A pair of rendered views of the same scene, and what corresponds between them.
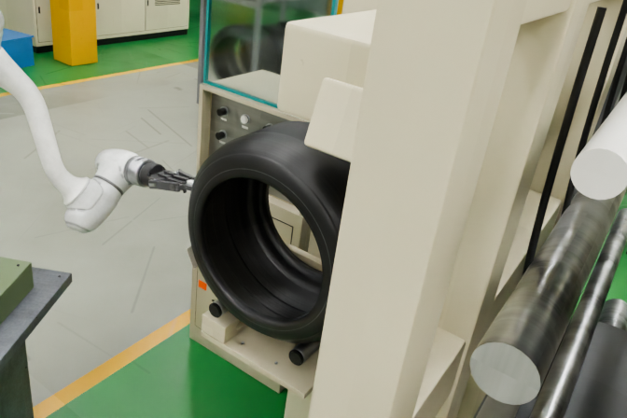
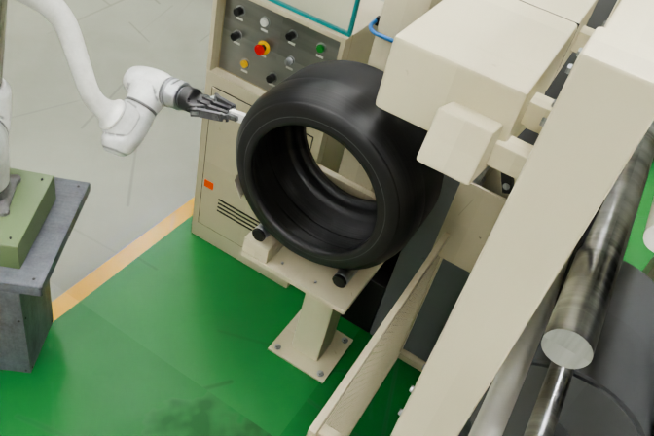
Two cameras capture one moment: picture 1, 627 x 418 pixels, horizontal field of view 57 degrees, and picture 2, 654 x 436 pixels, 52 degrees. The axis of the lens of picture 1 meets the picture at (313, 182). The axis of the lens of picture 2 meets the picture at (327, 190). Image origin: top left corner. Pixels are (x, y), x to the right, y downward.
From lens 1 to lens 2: 0.46 m
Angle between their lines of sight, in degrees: 16
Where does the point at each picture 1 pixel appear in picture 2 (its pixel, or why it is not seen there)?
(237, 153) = (298, 101)
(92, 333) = (91, 229)
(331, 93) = (446, 123)
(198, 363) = (203, 259)
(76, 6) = not seen: outside the picture
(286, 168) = (349, 123)
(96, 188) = (133, 112)
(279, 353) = (316, 272)
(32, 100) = (67, 23)
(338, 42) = (445, 63)
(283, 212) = not seen: hidden behind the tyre
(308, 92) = (409, 97)
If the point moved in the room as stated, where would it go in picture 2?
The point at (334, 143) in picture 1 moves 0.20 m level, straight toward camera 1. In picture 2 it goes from (445, 163) to (461, 251)
